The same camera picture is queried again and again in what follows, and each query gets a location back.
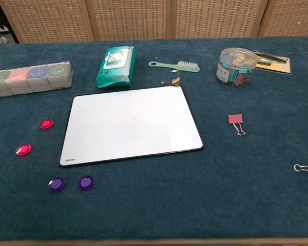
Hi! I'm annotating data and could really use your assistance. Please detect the purple round magnet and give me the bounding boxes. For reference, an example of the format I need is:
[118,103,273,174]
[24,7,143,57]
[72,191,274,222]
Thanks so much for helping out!
[78,175,95,191]
[48,177,66,192]

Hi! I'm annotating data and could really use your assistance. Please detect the pink round magnet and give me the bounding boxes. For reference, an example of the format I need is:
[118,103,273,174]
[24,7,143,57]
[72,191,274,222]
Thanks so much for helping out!
[40,118,54,130]
[15,143,32,156]

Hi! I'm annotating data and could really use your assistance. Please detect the white magnetic board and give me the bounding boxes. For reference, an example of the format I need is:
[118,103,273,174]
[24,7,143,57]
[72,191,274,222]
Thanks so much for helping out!
[58,86,204,169]

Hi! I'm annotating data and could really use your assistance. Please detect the small yellow binder clip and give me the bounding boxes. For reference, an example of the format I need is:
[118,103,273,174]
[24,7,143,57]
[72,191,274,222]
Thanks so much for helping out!
[160,76,182,87]

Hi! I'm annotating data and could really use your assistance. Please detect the green plastic brush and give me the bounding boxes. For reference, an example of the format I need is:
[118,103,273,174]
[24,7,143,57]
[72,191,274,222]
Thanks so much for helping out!
[148,60,201,73]

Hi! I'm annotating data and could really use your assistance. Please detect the green wet wipes pack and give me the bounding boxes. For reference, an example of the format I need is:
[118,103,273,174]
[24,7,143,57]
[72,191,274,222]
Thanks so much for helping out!
[95,46,137,90]

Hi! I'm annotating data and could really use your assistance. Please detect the pink binder clip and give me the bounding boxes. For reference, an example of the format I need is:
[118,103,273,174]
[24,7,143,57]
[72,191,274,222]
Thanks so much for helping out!
[227,114,246,136]

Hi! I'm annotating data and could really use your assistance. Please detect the dark teal table cloth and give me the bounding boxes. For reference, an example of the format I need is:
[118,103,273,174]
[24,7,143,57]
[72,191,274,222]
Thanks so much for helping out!
[0,35,308,243]

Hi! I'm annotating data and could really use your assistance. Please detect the clear jar of binder clips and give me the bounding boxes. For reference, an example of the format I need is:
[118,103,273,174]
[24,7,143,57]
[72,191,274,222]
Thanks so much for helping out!
[215,47,258,87]

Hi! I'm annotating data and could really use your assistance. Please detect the wicker folding screen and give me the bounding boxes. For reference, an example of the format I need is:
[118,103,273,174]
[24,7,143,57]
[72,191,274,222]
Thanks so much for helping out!
[0,0,308,44]

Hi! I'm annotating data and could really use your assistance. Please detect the wrapped tissue multipack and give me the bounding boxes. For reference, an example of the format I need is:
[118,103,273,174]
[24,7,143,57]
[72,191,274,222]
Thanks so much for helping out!
[0,60,74,99]

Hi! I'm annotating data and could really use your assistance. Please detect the yellow razor blister pack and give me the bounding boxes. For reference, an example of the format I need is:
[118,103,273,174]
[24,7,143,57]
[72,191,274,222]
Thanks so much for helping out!
[251,49,291,75]

